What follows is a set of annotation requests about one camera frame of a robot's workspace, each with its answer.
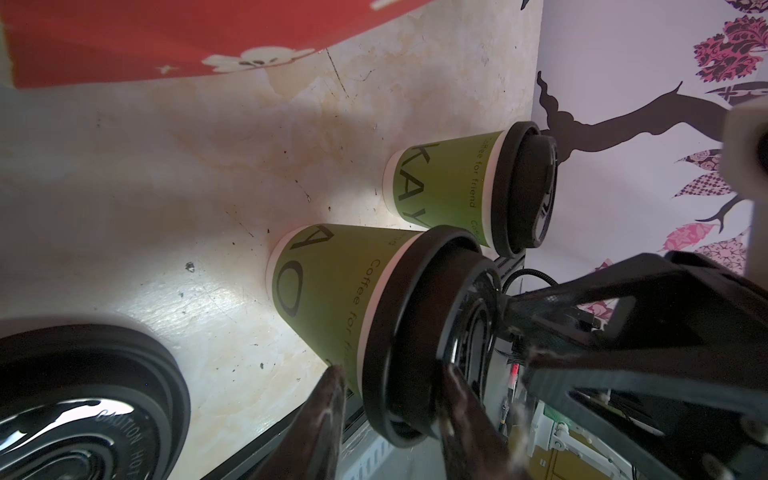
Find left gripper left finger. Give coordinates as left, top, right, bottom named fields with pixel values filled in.
left=251, top=365, right=346, bottom=479

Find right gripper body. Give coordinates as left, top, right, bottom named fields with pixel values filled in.
left=500, top=252, right=767, bottom=479

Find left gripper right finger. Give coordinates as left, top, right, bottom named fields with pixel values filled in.
left=436, top=364, right=530, bottom=479

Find black coffee cup lid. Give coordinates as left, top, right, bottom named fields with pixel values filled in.
left=490, top=121, right=558, bottom=257
left=362, top=226, right=501, bottom=448
left=1, top=324, right=191, bottom=479

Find green paper coffee cup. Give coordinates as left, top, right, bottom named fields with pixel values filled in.
left=266, top=224, right=421, bottom=396
left=383, top=130, right=507, bottom=248

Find red white paper gift bag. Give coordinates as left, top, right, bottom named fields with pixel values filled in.
left=1, top=0, right=424, bottom=89

